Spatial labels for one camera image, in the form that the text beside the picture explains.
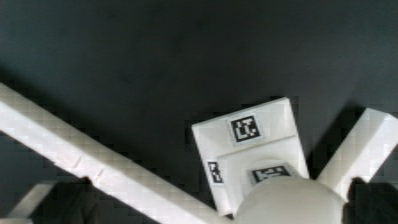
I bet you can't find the white fence rail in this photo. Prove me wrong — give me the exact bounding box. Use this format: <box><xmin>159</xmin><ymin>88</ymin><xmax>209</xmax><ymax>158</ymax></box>
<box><xmin>316</xmin><ymin>108</ymin><xmax>398</xmax><ymax>200</ymax></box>
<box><xmin>0</xmin><ymin>83</ymin><xmax>232</xmax><ymax>224</ymax></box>

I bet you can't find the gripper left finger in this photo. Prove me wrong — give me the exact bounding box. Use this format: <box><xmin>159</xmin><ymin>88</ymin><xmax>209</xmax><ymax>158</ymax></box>
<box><xmin>0</xmin><ymin>178</ymin><xmax>99</xmax><ymax>224</ymax></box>

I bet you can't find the white lamp bulb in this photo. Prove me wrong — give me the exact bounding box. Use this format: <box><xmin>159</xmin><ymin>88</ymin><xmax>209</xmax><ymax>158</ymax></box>
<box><xmin>234</xmin><ymin>163</ymin><xmax>344</xmax><ymax>224</ymax></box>

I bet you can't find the white front fence rail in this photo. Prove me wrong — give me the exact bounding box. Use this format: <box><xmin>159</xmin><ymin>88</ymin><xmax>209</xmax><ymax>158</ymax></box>
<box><xmin>0</xmin><ymin>83</ymin><xmax>232</xmax><ymax>224</ymax></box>

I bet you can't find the white lamp base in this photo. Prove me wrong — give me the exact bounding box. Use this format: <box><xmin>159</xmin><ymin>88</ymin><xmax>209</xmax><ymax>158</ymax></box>
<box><xmin>191</xmin><ymin>98</ymin><xmax>308</xmax><ymax>215</ymax></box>

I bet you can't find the white right fence rail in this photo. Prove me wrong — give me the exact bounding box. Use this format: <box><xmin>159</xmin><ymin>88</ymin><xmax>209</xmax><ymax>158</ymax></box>
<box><xmin>316</xmin><ymin>108</ymin><xmax>398</xmax><ymax>200</ymax></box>

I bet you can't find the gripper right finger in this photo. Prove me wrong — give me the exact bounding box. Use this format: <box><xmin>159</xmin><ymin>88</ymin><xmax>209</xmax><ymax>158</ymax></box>
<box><xmin>342</xmin><ymin>178</ymin><xmax>398</xmax><ymax>224</ymax></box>

